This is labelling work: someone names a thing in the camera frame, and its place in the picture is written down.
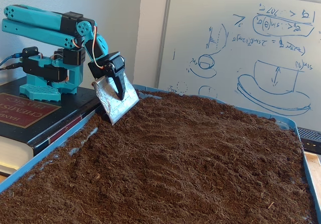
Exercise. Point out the teal robot arm with base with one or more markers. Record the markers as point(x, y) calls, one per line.
point(37, 23)

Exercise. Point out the black chemistry physics handbook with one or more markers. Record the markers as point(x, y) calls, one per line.
point(75, 108)

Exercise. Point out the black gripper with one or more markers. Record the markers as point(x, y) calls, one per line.
point(117, 69)

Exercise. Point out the brown soil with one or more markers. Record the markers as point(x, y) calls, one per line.
point(175, 171)

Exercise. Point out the blue plastic tray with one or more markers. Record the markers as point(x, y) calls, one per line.
point(288, 121)

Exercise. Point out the whiteboard with blue drawings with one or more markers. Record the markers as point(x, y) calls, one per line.
point(250, 45)

